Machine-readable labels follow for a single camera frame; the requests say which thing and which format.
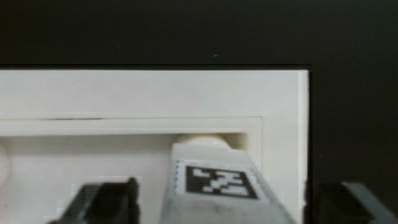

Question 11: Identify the white table leg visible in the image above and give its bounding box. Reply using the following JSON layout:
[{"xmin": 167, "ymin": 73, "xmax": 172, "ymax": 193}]
[{"xmin": 160, "ymin": 134, "xmax": 297, "ymax": 224}]

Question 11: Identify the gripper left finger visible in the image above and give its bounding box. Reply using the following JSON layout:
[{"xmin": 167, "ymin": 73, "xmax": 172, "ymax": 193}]
[{"xmin": 48, "ymin": 178, "xmax": 140, "ymax": 224}]

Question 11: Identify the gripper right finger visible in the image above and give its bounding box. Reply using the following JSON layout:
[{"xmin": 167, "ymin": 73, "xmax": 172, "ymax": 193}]
[{"xmin": 312, "ymin": 182, "xmax": 398, "ymax": 224}]

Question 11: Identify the white square tabletop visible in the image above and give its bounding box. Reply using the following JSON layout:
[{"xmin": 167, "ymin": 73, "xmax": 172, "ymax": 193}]
[{"xmin": 0, "ymin": 70, "xmax": 309, "ymax": 224}]

